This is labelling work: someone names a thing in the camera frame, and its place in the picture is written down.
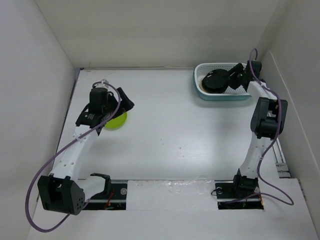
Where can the white and teal plastic bin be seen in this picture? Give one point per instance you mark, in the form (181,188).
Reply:
(201,70)

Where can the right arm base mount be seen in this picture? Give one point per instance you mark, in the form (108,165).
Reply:
(241,199)

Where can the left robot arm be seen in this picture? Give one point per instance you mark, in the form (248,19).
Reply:
(61,191)

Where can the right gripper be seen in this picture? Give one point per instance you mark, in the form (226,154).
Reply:
(237,68)

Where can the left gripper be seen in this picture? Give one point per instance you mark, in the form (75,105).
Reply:
(125,104)

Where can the small black plate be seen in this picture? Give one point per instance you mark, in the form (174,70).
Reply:
(216,81)

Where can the green plate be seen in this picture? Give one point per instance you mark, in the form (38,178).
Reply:
(117,122)

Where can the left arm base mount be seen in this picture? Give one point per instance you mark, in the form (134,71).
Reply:
(116,200)

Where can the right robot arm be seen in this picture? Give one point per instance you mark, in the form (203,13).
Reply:
(266,125)

